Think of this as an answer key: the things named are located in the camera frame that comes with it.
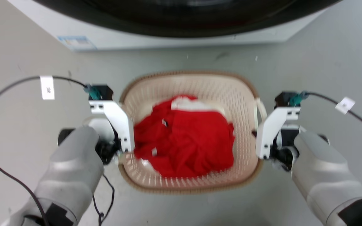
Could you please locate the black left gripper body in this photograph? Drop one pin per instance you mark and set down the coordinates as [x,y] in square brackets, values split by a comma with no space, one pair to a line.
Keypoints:
[108,151]

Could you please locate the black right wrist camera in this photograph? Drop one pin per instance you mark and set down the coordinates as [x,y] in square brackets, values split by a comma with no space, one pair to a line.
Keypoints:
[289,98]

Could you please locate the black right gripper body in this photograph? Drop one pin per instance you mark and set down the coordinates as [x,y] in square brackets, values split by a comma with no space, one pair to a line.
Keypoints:
[283,153]

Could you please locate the white right camera mount bracket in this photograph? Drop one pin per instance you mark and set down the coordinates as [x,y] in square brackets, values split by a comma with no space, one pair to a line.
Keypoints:
[272,128]

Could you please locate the blue white label sticker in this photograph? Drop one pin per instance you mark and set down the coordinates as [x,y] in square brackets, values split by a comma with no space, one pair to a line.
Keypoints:
[76,42]

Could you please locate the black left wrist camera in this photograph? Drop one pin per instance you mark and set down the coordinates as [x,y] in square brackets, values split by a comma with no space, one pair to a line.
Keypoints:
[101,92]

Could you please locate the red garment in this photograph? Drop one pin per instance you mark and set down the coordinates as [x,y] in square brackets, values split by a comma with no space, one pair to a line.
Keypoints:
[190,141]

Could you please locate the white washing machine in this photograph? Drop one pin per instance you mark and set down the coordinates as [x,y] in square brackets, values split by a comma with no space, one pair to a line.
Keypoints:
[174,40]

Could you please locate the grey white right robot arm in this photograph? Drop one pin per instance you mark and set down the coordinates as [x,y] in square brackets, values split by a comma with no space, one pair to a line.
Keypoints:
[325,179]

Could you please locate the beige plastic laundry basket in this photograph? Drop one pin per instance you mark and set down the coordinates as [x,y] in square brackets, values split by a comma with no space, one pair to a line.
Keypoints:
[231,91]

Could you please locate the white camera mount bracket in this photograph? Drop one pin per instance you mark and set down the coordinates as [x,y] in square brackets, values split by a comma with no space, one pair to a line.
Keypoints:
[272,128]
[118,122]

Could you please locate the black round washing machine door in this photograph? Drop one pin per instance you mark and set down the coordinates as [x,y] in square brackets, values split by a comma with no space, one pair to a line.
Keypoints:
[181,15]

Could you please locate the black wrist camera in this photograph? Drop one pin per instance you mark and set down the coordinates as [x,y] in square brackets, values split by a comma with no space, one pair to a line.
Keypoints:
[289,98]
[101,92]

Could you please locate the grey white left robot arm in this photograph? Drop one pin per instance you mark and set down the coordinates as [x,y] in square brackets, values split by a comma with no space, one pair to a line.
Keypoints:
[71,175]

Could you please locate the white left camera mount bracket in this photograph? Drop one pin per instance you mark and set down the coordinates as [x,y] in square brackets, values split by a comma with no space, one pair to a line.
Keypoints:
[118,122]

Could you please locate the white garment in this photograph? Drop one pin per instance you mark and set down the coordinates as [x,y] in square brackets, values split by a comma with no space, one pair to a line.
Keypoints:
[190,104]

